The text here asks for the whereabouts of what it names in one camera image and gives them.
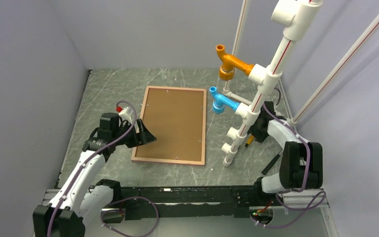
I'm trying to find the black flat bar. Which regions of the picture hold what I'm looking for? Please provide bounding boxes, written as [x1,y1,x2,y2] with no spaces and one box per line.
[261,154,281,175]

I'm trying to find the pink picture frame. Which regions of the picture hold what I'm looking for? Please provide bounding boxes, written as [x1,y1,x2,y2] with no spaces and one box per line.
[131,86,207,166]

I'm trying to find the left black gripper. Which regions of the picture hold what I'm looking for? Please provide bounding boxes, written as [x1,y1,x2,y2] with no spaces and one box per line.
[112,118,156,148]

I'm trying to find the blue pipe fitting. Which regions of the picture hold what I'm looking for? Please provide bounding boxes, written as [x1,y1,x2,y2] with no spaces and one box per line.
[209,86,240,114]

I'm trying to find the white pvc pipe stand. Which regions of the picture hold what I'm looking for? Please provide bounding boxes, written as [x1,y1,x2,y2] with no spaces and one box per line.
[222,0,323,166]

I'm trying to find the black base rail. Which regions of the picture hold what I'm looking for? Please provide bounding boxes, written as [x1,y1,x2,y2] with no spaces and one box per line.
[104,186,275,220]

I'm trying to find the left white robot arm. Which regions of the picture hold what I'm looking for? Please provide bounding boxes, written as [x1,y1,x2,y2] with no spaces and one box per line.
[33,111,156,237]

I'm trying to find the white diagonal pipe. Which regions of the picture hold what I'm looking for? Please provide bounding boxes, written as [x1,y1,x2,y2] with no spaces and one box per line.
[289,14,379,125]

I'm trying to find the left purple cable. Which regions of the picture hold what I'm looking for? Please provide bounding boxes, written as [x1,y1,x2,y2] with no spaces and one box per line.
[45,100,160,237]

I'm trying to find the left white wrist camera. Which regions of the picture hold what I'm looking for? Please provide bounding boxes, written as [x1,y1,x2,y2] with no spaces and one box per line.
[116,106,136,124]

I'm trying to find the orange pipe fitting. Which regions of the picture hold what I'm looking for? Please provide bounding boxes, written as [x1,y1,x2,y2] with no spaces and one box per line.
[216,44,254,81]

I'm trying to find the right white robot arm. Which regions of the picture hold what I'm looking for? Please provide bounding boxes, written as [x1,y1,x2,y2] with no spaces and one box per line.
[248,101,323,205]

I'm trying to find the orange handled screwdriver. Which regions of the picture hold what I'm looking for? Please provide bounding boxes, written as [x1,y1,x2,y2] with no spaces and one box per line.
[244,135,255,148]

